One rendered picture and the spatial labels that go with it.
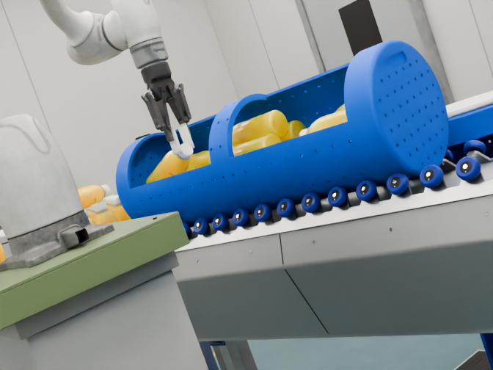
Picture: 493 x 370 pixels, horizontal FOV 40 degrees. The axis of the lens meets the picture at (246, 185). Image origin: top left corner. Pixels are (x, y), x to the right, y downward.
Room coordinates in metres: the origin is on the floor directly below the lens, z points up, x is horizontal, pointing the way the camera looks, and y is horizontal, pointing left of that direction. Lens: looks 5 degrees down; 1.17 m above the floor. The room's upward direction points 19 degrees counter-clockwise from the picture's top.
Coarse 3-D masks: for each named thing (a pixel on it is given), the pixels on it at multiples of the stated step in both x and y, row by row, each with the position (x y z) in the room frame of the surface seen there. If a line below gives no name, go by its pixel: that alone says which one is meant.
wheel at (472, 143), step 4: (472, 140) 1.39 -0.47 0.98; (476, 140) 1.38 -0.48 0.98; (464, 144) 1.40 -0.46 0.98; (468, 144) 1.39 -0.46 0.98; (472, 144) 1.38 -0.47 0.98; (476, 144) 1.38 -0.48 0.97; (480, 144) 1.38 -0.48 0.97; (464, 148) 1.39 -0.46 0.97; (468, 148) 1.39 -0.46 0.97; (472, 148) 1.38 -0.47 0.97; (476, 148) 1.38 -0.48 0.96; (480, 148) 1.38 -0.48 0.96; (484, 148) 1.38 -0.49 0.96; (464, 152) 1.40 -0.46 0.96; (484, 152) 1.38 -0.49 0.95
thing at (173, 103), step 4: (168, 84) 1.76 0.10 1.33; (168, 88) 1.76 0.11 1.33; (172, 88) 1.77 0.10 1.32; (172, 92) 1.76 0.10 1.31; (172, 96) 1.76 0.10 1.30; (176, 96) 1.77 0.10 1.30; (168, 100) 1.78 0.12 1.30; (172, 100) 1.77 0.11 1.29; (176, 100) 1.77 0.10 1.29; (172, 104) 1.78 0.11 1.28; (176, 104) 1.77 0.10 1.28; (172, 108) 1.78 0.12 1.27; (176, 108) 1.77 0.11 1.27; (180, 108) 1.78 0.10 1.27; (176, 112) 1.78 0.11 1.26; (180, 112) 1.77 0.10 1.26; (176, 116) 1.79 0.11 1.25; (180, 116) 1.78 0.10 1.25; (184, 116) 1.78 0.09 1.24; (184, 120) 1.78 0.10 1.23; (188, 120) 1.77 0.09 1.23
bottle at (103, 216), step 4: (108, 208) 2.02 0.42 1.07; (96, 212) 2.02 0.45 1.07; (100, 212) 2.00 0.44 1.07; (104, 212) 2.01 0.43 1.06; (108, 212) 2.01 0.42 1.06; (96, 216) 2.01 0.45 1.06; (100, 216) 2.00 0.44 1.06; (104, 216) 2.00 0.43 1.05; (108, 216) 2.00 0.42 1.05; (112, 216) 2.01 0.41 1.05; (96, 220) 2.00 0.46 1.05; (100, 220) 1.99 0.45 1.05; (104, 220) 1.99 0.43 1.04; (108, 220) 1.99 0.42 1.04; (112, 220) 2.00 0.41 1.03; (116, 220) 2.02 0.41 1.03; (100, 224) 1.99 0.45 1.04
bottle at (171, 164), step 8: (168, 152) 1.79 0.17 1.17; (168, 160) 1.77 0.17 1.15; (176, 160) 1.76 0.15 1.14; (184, 160) 1.76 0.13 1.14; (160, 168) 1.80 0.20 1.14; (168, 168) 1.78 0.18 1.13; (176, 168) 1.77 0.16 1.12; (184, 168) 1.78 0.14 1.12; (152, 176) 1.84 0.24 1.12; (160, 176) 1.81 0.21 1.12; (168, 176) 1.80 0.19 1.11
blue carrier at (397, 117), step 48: (384, 48) 1.33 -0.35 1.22; (288, 96) 1.67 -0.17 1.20; (336, 96) 1.62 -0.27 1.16; (384, 96) 1.29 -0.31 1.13; (432, 96) 1.42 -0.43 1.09; (144, 144) 1.96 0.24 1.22; (288, 144) 1.41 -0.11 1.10; (336, 144) 1.33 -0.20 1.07; (384, 144) 1.27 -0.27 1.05; (432, 144) 1.38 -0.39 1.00; (144, 192) 1.78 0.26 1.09; (192, 192) 1.66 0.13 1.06; (240, 192) 1.57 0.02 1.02; (288, 192) 1.49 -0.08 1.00
